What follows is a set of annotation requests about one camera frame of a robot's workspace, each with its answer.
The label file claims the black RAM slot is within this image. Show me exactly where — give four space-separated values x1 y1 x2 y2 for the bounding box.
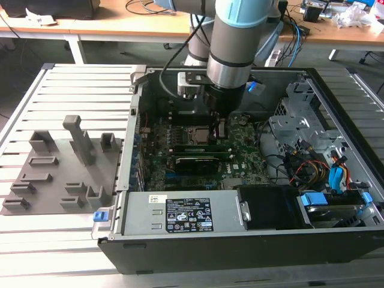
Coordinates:
170 153 235 162
170 146 235 154
167 108 211 117
167 116 215 125

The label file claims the white power strip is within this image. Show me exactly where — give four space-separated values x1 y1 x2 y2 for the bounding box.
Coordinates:
265 49 281 67

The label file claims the small black box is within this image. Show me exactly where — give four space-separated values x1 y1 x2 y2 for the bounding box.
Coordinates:
302 5 324 22

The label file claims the black CPU socket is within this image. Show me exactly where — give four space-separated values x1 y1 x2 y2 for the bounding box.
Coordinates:
179 124 220 150

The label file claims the grey power supply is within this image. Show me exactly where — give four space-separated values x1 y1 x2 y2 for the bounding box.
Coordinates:
121 190 250 236

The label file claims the crumpled clear plastic bag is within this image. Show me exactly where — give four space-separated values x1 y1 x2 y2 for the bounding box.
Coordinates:
333 2 376 29

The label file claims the hard disk in blue carrier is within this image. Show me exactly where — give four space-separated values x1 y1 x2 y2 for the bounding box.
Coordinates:
296 191 377 230

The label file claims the wooden desk with white legs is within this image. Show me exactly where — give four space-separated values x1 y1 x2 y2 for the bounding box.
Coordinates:
278 11 384 62
0 5 193 65

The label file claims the white paper sheet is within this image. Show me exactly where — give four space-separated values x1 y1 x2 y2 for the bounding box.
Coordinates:
25 8 58 26

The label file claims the black PC case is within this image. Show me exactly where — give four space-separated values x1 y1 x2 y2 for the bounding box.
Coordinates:
97 67 384 275

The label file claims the black plastic shroud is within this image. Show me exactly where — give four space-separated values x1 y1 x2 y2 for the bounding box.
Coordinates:
236 185 301 232

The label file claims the black camera bracket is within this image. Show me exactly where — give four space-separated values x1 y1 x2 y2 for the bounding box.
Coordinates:
185 72 211 86

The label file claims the red and white box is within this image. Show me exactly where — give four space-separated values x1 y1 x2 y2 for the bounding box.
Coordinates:
368 0 384 16

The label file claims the grey parts rack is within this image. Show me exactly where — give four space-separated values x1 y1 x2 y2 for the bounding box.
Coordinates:
0 115 125 217

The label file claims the silver CPU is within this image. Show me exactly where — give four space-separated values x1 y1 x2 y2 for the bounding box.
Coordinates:
191 127 212 142

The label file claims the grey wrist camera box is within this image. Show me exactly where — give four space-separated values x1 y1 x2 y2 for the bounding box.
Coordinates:
176 71 208 98

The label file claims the green motherboard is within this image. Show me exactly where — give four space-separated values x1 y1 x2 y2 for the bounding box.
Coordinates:
136 115 271 193

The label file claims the coloured power wire bundle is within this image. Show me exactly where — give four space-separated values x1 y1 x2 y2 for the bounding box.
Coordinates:
283 143 331 193

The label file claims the black desktop device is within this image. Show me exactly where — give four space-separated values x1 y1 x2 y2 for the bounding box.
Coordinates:
4 0 97 20

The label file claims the silver metal drive cage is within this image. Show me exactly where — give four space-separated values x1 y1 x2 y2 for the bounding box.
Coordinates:
268 80 355 169

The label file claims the black camera cable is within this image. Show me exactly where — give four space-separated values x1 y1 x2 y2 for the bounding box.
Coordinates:
158 11 217 98

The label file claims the black graphics card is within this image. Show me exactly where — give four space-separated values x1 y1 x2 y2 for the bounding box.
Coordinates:
173 157 220 177

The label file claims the blue flat wire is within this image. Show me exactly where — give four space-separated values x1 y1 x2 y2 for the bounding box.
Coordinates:
328 166 346 196

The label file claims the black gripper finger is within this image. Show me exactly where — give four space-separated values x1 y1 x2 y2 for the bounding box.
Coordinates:
210 113 220 140
218 116 228 140

